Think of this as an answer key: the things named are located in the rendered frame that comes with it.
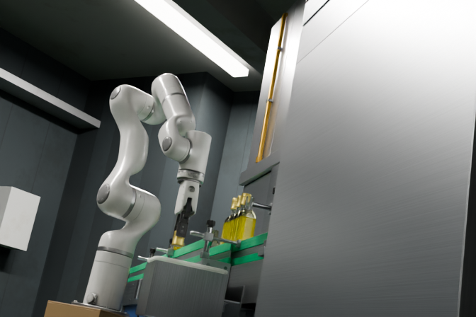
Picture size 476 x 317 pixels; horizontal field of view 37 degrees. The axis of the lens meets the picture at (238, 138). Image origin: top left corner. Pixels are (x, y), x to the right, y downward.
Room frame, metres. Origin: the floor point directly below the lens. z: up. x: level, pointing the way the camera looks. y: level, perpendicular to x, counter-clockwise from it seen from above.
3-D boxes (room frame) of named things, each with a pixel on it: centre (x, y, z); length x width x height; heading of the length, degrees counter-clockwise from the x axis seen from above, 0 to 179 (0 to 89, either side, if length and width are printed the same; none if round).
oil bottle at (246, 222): (2.43, -0.08, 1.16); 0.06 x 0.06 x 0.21; 14
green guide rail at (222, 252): (3.18, 0.17, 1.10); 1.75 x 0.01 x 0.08; 14
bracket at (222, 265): (2.29, 0.00, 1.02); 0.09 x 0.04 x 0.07; 104
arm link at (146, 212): (2.39, 0.30, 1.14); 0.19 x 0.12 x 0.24; 132
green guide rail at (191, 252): (3.16, 0.24, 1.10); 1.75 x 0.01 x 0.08; 14
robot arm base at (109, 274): (2.36, 0.33, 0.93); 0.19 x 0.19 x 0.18
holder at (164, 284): (2.16, 0.06, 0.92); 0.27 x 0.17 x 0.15; 104
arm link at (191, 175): (2.15, 0.12, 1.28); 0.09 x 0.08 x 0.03; 15
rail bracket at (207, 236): (2.29, 0.01, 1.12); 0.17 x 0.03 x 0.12; 104
